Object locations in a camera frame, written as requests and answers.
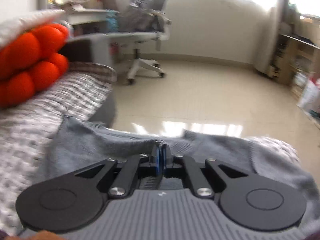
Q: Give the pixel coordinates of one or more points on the white office chair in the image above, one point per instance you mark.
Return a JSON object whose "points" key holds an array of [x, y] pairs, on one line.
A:
{"points": [[138, 38]]}

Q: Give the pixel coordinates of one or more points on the white pillow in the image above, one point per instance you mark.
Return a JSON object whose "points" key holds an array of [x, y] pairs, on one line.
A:
{"points": [[13, 28]]}

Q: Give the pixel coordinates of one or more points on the grey sofa headboard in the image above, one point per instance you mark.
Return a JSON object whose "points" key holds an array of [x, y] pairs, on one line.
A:
{"points": [[92, 48]]}

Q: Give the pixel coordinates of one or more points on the white desk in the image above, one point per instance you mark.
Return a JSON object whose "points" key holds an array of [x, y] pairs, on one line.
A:
{"points": [[99, 17]]}

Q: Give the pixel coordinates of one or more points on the right beige curtain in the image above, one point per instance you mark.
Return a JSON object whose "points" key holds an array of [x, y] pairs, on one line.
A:
{"points": [[268, 37]]}

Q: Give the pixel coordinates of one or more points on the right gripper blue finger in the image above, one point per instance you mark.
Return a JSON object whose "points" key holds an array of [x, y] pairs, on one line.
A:
{"points": [[156, 160], [167, 159]]}

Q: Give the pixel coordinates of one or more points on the grey backpack on chair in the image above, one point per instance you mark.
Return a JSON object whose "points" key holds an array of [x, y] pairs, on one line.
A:
{"points": [[138, 16]]}

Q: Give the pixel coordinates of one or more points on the grey white quilted bedspread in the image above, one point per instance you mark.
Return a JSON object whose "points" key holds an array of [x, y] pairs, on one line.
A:
{"points": [[122, 199]]}

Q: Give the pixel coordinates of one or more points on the orange pumpkin cushion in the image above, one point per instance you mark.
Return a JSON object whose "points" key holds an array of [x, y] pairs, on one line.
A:
{"points": [[32, 63]]}

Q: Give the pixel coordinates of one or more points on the grey knitted cat sweater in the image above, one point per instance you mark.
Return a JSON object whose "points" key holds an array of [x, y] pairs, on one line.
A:
{"points": [[76, 144]]}

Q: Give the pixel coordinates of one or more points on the grey checkered blanket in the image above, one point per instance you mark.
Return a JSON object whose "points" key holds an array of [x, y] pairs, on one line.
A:
{"points": [[104, 73]]}

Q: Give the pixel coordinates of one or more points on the white blue cardboard box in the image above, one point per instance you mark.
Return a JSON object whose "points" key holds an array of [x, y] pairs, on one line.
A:
{"points": [[309, 101]]}

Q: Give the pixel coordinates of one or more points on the wooden desk shelf unit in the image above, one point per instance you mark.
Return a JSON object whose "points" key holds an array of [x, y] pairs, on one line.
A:
{"points": [[296, 55]]}

